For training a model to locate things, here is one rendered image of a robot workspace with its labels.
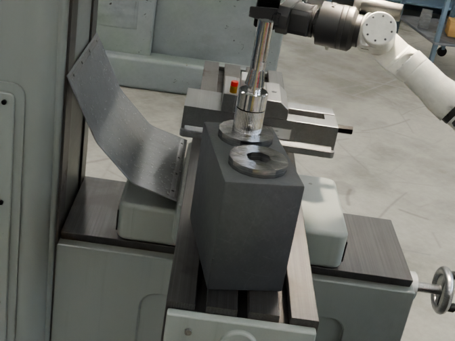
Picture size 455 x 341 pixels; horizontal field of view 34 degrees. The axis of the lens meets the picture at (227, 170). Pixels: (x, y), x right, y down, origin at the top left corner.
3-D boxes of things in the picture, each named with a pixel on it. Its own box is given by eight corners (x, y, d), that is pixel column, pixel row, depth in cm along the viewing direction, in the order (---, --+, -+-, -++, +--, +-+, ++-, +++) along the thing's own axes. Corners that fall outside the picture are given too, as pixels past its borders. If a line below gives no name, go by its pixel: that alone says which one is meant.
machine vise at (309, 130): (327, 133, 179) (337, 91, 174) (334, 159, 165) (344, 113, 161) (183, 111, 178) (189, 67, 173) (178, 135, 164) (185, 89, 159)
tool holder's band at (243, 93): (273, 101, 116) (273, 95, 116) (247, 102, 114) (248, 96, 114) (257, 90, 120) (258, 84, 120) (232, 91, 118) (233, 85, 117)
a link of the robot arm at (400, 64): (355, 41, 154) (402, 86, 152) (355, 32, 145) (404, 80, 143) (378, 19, 153) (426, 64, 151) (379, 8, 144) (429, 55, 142)
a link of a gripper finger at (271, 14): (251, 3, 149) (281, 9, 148) (248, 18, 151) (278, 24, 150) (249, 4, 148) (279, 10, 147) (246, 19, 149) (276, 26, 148)
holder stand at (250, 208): (254, 220, 135) (274, 118, 126) (282, 292, 115) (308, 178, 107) (189, 217, 132) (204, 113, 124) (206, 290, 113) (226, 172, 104)
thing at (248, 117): (266, 135, 119) (273, 101, 116) (241, 137, 117) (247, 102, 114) (251, 124, 122) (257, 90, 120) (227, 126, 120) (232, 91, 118)
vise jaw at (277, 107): (284, 101, 174) (287, 84, 173) (286, 120, 163) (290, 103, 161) (259, 97, 174) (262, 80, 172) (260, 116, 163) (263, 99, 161)
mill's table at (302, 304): (277, 95, 223) (282, 70, 220) (311, 373, 111) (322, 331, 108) (201, 83, 222) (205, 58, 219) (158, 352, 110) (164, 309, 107)
